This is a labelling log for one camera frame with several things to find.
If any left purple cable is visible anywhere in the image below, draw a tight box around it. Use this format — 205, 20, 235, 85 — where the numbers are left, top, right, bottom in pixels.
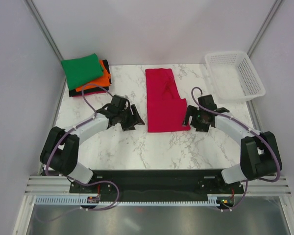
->
44, 84, 116, 177

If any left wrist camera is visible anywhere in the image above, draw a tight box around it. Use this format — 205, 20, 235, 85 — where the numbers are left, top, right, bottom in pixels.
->
110, 95, 130, 112

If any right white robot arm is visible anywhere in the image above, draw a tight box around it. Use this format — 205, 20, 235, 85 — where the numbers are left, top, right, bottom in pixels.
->
183, 105, 282, 193

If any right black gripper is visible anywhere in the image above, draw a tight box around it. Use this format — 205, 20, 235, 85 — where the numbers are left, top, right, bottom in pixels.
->
181, 104, 210, 133

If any folded black t-shirt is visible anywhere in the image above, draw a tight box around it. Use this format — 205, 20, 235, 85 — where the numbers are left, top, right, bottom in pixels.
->
68, 59, 112, 98

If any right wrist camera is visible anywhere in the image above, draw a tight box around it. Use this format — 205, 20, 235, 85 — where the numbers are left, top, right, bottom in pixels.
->
198, 94, 229, 113

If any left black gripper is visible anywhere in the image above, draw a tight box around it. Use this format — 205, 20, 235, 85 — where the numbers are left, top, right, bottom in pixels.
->
117, 104, 144, 131

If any white plastic basket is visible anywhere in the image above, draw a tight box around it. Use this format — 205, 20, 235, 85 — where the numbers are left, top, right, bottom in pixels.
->
204, 51, 266, 103

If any folded green t-shirt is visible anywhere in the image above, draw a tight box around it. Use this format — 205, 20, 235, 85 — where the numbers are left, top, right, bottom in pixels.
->
61, 53, 103, 90

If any left aluminium frame post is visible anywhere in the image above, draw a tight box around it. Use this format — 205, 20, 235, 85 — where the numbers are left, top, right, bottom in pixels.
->
24, 0, 63, 61

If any white slotted cable duct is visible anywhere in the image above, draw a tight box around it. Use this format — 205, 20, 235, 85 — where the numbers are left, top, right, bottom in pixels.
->
35, 195, 225, 207

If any aluminium frame post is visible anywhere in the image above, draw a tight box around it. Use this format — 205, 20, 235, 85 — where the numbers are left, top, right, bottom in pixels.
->
24, 0, 63, 61
247, 0, 284, 58

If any folded orange t-shirt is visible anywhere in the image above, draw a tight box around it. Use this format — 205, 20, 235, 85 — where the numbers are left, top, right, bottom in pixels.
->
84, 59, 112, 92

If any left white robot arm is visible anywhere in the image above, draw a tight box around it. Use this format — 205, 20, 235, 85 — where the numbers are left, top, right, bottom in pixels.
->
40, 104, 145, 192

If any red t-shirt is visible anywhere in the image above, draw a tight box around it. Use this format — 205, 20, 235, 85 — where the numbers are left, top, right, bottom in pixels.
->
145, 68, 191, 133

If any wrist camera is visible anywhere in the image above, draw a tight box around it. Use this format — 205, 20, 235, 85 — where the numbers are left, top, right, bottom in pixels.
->
110, 95, 130, 112
198, 94, 229, 113

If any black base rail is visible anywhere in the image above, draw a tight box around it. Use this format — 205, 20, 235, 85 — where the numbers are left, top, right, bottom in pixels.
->
70, 169, 244, 203

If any right aluminium frame post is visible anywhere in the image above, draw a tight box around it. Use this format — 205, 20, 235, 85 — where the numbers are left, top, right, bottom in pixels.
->
247, 0, 284, 58

